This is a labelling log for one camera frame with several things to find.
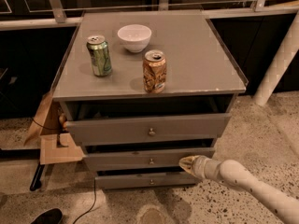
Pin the white ceramic bowl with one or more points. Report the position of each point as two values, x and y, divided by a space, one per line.
134 37

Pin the brown cardboard pieces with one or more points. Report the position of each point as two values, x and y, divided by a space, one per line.
48 129

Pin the grey drawer cabinet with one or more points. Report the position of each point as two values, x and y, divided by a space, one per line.
202 78

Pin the black bar on floor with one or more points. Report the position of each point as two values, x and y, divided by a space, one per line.
36 182

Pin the green soda can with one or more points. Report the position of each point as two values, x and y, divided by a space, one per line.
99 53

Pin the grey bottom drawer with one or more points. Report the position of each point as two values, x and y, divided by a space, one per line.
168 179

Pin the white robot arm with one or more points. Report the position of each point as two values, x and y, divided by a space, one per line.
234 175

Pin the orange crushed soda can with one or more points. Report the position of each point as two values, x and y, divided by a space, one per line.
154 71

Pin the metal window frame rail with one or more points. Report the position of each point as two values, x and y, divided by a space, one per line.
31 14

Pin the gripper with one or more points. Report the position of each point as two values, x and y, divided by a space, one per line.
202 166

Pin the white diagonal post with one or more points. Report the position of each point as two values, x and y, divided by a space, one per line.
280 63

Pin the grey top drawer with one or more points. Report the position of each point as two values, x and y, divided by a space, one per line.
147 129

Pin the grey drawer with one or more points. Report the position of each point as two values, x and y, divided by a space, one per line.
147 129
142 159
168 179

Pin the black shoe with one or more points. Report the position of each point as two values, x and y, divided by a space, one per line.
52 216

